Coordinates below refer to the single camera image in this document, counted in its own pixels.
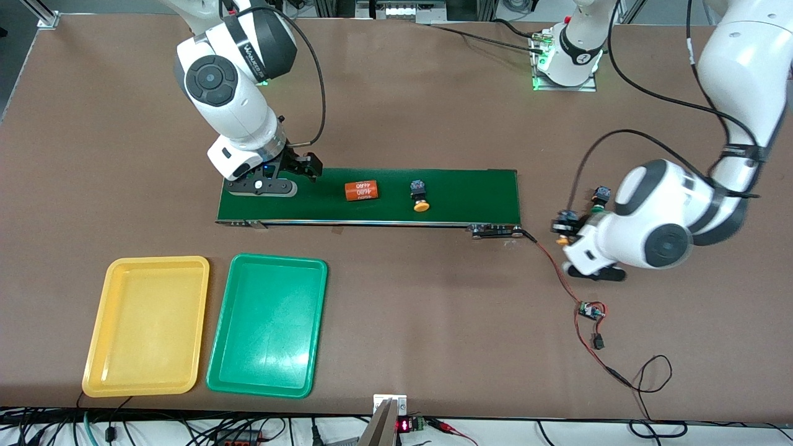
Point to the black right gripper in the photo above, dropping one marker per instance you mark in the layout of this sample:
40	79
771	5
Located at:
293	161

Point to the green push button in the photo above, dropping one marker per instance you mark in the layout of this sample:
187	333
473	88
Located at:
601	195

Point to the orange cylinder with print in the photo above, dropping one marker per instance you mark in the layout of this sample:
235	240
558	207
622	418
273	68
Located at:
361	190

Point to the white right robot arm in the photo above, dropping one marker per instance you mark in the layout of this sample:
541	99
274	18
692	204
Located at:
217	80

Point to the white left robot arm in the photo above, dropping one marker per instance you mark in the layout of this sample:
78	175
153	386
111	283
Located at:
657	217

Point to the small green circuit board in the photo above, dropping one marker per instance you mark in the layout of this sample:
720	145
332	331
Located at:
588	310

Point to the green conveyor belt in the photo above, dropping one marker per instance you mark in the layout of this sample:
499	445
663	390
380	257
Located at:
483	192

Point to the green plastic tray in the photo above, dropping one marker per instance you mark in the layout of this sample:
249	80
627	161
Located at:
266	328

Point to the red clip lead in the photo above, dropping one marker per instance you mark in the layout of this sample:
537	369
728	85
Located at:
443	425

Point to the display module with red digits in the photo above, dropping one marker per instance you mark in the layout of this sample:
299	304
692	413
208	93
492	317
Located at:
404	425

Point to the yellow plastic tray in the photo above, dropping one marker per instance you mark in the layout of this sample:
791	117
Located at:
142	365

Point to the black power strip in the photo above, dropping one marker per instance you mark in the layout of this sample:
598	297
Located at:
238	440

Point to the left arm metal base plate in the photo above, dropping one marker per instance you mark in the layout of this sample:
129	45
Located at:
567	88

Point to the aluminium frame with light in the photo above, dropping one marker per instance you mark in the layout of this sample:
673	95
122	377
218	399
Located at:
396	11

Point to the grey metal camera mount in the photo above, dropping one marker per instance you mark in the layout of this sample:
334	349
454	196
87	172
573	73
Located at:
381	427

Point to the aluminium profile post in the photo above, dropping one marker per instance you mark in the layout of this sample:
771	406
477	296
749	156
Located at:
48	20

